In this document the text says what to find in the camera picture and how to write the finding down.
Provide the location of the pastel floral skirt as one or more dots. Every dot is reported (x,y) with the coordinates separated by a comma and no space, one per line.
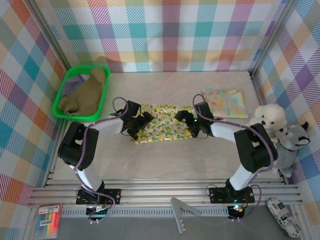
(225,102)

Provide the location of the lemon print skirt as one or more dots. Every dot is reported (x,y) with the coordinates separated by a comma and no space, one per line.
(162,125)

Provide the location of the olive skirt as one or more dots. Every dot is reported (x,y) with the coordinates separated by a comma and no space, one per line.
(82,97)

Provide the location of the grey purple skirt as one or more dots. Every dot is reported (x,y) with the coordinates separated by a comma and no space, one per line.
(72,85)

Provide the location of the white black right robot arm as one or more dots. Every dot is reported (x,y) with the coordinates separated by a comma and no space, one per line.
(222,131)

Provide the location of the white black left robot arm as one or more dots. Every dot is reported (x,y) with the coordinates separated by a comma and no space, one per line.
(110,127)

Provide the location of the white plush dog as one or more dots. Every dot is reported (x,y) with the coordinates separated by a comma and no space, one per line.
(271,113)

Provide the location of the green plastic basket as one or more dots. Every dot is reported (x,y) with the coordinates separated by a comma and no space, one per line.
(57,107)

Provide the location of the grey plush husky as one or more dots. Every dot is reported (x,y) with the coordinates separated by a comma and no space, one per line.
(293,150)

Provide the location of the white printed pouch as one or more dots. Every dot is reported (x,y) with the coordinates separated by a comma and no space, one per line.
(282,217)

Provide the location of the coloured marker pack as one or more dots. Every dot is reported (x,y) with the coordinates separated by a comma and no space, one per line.
(48,220)

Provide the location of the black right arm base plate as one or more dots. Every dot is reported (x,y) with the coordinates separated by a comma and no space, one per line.
(217,195)

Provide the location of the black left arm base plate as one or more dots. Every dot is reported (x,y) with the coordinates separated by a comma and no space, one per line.
(115,195)

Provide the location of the aluminium rail frame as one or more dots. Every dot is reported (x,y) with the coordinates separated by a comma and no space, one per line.
(162,192)

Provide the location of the aluminium frame post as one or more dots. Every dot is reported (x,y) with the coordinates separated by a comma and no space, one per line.
(273,32)
(50,32)

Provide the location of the grey triangular bracket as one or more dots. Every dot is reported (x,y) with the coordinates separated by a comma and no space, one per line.
(176,212)

